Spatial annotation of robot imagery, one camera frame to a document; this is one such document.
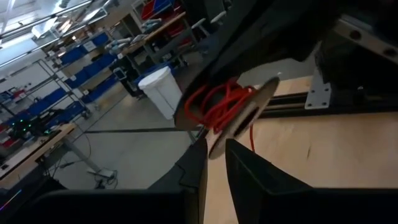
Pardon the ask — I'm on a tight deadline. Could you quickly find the red storage bin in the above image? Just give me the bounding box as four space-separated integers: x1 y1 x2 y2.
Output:
140 0 175 20

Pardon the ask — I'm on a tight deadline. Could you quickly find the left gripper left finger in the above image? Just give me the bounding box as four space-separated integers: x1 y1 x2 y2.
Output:
149 136 208 191

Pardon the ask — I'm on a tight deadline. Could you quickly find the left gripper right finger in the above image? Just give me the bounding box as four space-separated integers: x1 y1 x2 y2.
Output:
225 139 313 191

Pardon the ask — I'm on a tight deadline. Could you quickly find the blue storage bin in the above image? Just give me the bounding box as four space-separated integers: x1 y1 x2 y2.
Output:
26 88 68 116
59 32 110 65
64 53 118 90

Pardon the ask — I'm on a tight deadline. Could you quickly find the wooden work table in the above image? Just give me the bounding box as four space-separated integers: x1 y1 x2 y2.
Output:
119 11 201 65

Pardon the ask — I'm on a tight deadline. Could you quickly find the black robot with green lights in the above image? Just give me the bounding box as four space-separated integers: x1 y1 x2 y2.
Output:
11 116 57 139

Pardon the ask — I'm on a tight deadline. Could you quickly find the wooden desk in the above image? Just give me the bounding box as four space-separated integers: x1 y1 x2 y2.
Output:
0 123 103 190

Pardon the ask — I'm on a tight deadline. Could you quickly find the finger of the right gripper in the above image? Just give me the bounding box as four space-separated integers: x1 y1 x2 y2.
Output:
182 27 299 103

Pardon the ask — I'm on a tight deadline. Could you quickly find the white plastic object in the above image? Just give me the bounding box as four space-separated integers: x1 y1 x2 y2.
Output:
138 65 183 121

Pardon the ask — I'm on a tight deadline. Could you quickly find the white floor power strip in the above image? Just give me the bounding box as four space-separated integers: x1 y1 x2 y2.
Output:
86 167 119 190

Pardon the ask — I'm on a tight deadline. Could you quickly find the black wire spool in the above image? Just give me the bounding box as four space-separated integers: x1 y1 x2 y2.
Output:
173 76 280 160

